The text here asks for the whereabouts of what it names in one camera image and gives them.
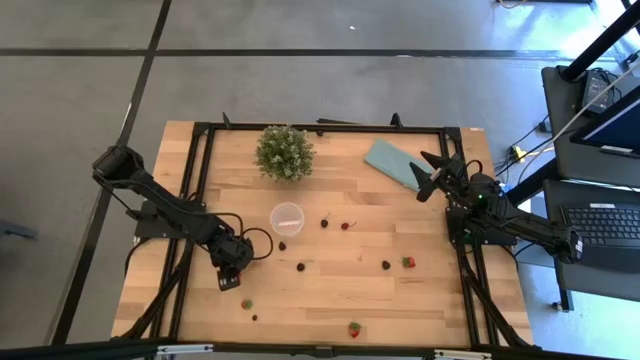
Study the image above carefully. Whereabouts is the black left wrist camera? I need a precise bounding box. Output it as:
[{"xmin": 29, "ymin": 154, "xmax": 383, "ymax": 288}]
[{"xmin": 216, "ymin": 268, "xmax": 243, "ymax": 293}]

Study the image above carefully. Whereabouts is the black rig crossbar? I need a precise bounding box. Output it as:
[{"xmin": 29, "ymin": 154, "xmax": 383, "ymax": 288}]
[{"xmin": 0, "ymin": 338, "xmax": 640, "ymax": 360}]

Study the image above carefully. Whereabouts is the white cable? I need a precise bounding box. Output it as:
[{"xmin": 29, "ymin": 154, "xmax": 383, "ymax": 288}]
[{"xmin": 547, "ymin": 58, "xmax": 640, "ymax": 146}]

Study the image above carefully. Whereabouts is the small green potted plant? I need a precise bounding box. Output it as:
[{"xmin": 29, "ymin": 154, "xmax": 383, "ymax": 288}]
[{"xmin": 253, "ymin": 123, "xmax": 317, "ymax": 184}]

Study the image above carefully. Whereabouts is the clear round plastic container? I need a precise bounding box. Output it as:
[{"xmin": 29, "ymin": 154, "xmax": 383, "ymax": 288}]
[{"xmin": 269, "ymin": 201, "xmax": 306, "ymax": 238}]

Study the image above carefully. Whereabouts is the black laptop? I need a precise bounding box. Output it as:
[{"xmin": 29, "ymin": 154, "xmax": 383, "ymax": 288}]
[{"xmin": 560, "ymin": 201, "xmax": 640, "ymax": 275}]

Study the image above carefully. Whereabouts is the black power adapter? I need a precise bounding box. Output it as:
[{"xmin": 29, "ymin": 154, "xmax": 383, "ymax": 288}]
[{"xmin": 579, "ymin": 68, "xmax": 624, "ymax": 116}]

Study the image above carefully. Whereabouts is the folded teal cloth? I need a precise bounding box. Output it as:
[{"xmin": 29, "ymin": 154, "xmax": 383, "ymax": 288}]
[{"xmin": 363, "ymin": 138, "xmax": 435, "ymax": 194}]

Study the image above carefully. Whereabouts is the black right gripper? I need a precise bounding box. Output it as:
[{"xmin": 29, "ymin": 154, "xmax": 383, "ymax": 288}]
[{"xmin": 408, "ymin": 149, "xmax": 474, "ymax": 204}]

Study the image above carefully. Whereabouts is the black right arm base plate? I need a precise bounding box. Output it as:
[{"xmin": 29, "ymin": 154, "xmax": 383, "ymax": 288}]
[{"xmin": 446, "ymin": 203, "xmax": 519, "ymax": 247}]

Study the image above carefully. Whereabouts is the black aluminium table frame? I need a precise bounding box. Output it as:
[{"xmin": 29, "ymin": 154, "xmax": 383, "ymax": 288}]
[{"xmin": 110, "ymin": 112, "xmax": 535, "ymax": 351}]

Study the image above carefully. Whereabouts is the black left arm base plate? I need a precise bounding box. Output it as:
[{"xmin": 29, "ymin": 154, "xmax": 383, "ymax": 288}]
[{"xmin": 133, "ymin": 199, "xmax": 207, "ymax": 240}]

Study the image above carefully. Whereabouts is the black computer monitor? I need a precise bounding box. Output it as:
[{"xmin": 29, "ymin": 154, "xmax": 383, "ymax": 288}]
[{"xmin": 569, "ymin": 83, "xmax": 640, "ymax": 160}]

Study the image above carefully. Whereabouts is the silver metal bracket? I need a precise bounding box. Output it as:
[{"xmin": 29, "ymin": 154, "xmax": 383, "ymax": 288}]
[
  {"xmin": 156, "ymin": 343, "xmax": 215, "ymax": 357},
  {"xmin": 433, "ymin": 349, "xmax": 494, "ymax": 360}
]

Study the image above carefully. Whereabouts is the dark grey desk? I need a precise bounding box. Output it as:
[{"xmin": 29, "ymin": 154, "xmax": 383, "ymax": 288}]
[
  {"xmin": 543, "ymin": 178, "xmax": 640, "ymax": 304},
  {"xmin": 541, "ymin": 64, "xmax": 640, "ymax": 189}
]

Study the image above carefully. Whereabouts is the black diagonal pole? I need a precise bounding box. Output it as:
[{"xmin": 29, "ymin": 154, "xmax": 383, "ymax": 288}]
[{"xmin": 558, "ymin": 0, "xmax": 640, "ymax": 84}]

